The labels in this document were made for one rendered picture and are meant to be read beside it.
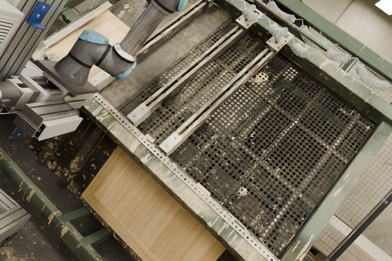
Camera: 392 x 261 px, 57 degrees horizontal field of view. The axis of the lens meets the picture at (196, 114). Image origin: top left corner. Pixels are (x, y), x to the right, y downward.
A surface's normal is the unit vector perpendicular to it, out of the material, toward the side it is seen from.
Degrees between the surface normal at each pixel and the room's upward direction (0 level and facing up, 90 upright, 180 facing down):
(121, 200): 90
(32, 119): 90
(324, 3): 90
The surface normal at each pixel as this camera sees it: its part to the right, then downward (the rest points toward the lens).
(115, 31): 0.10, -0.47
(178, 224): -0.31, -0.02
